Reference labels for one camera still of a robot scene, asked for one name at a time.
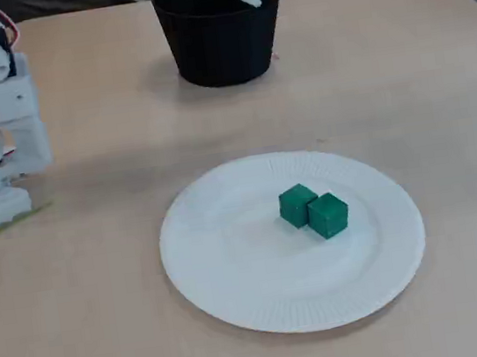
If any black plastic cup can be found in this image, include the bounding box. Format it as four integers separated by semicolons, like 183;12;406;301
151;0;295;96

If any green block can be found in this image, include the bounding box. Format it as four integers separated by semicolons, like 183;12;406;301
304;189;353;243
275;180;322;231

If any green base tape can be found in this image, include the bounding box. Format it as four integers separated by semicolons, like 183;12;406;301
0;200;60;248

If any white paper plate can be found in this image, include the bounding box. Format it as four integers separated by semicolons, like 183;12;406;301
148;131;438;353

